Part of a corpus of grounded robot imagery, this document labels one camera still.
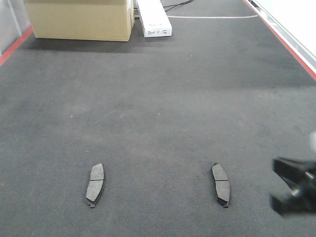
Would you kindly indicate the black conveyor belt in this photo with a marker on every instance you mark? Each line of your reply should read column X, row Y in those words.
column 157, row 113

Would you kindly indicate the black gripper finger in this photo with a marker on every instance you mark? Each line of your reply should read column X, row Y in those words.
column 294, row 172
column 300, row 203

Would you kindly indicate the white side panel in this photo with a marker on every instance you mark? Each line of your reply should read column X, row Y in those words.
column 296, row 20

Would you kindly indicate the long white box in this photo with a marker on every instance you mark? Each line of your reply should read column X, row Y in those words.
column 154, row 20

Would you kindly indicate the cardboard box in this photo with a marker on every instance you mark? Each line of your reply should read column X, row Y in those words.
column 105, row 20

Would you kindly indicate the grey brake pad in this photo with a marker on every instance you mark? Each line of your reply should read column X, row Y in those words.
column 221, row 185
column 96, row 185

